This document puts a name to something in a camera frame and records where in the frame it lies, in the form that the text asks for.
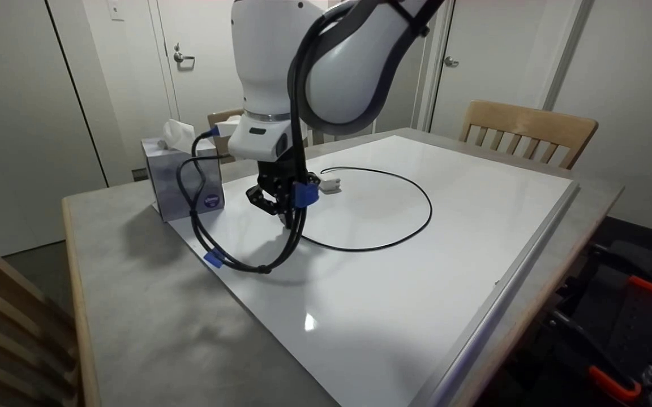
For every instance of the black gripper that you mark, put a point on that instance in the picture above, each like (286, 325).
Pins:
(276, 175)

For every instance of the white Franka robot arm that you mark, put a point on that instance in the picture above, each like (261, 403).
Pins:
(267, 53)

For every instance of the purple tissue box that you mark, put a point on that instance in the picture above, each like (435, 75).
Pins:
(165, 183)

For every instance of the white tissue paper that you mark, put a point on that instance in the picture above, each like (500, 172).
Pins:
(177, 136)

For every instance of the white whiteboard sheet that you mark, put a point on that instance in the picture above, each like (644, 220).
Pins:
(417, 318)

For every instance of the white room door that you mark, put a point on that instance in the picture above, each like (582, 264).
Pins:
(204, 31)
(492, 70)

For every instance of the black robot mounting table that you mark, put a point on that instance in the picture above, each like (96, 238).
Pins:
(628, 331)

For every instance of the orange black bar clamp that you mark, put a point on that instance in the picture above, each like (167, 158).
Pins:
(613, 383)
(646, 285)

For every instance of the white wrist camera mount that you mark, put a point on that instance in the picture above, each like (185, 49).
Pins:
(255, 143)

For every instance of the white wall light switch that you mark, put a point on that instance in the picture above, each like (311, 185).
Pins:
(117, 10)

